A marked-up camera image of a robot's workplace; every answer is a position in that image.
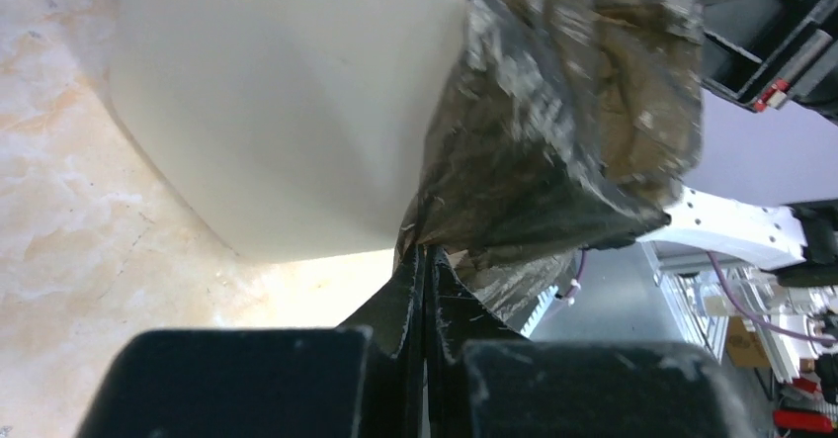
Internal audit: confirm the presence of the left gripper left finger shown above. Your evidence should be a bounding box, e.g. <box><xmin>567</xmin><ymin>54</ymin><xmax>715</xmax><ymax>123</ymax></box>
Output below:
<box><xmin>342</xmin><ymin>246</ymin><xmax>425</xmax><ymax>437</ymax></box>

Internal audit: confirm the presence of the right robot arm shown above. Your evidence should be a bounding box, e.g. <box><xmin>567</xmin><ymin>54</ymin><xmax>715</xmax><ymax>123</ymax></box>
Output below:
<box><xmin>645</xmin><ymin>0</ymin><xmax>837</xmax><ymax>288</ymax></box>

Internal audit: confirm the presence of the cream plastic trash bin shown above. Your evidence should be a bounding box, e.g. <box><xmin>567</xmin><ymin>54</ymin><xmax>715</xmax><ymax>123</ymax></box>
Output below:
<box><xmin>110</xmin><ymin>0</ymin><xmax>466</xmax><ymax>262</ymax></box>

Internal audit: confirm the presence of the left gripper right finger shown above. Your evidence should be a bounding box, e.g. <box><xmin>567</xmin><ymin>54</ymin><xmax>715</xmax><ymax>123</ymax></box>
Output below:
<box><xmin>425</xmin><ymin>247</ymin><xmax>522</xmax><ymax>437</ymax></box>

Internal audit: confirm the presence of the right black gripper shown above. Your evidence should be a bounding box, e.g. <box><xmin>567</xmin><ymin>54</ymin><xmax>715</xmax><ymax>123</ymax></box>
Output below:
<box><xmin>702</xmin><ymin>0</ymin><xmax>837</xmax><ymax>123</ymax></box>

